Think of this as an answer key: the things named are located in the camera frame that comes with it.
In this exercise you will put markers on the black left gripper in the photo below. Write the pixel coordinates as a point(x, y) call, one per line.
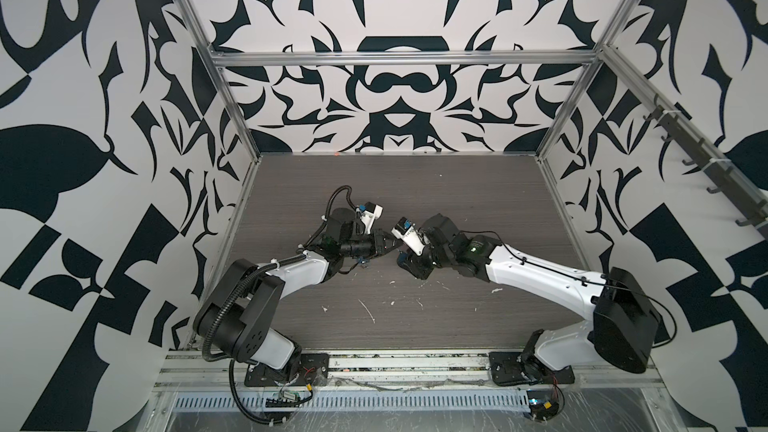
point(379, 241)

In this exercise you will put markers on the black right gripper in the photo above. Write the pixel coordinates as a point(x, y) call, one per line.
point(414, 263)

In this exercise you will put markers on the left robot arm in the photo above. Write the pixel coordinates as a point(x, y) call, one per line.
point(235, 320)

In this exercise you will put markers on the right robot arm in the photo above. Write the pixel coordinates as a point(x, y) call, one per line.
point(619, 323)

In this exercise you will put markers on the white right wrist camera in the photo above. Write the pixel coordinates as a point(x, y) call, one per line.
point(407, 232)

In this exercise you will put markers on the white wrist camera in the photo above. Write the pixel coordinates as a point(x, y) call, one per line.
point(407, 232)
point(368, 213)

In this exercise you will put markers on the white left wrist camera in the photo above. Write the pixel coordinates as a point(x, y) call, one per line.
point(368, 213)

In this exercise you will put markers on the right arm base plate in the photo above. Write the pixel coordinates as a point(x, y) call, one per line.
point(516, 368)

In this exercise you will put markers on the white cable duct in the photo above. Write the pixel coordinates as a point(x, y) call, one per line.
point(365, 401)

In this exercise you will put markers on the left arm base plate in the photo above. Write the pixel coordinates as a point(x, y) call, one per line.
point(308, 368)

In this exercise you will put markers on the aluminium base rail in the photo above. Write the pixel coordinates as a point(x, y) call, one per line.
point(395, 368)

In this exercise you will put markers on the wall hook rail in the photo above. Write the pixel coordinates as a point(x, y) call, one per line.
point(702, 155)

